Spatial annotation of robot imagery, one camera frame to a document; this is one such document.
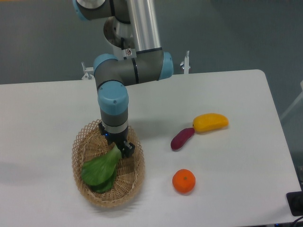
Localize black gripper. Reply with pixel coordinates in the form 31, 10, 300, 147
98, 122, 135, 158

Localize green bok choy vegetable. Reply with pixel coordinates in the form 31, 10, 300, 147
81, 145, 122, 193

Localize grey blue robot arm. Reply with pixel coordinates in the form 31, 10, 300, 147
73, 0, 174, 157

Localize woven wicker basket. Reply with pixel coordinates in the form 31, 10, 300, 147
71, 120, 145, 208

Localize purple sweet potato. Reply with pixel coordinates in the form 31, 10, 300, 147
170, 127, 195, 150

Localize orange tangerine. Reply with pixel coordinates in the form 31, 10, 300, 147
172, 169, 196, 194

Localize yellow mango fruit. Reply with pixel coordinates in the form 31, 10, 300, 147
192, 113, 229, 133

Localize black device at edge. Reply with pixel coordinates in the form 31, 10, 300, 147
286, 191, 303, 217

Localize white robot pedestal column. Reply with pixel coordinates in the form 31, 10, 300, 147
112, 45, 137, 61

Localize white frame at right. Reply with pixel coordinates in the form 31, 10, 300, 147
280, 81, 303, 124

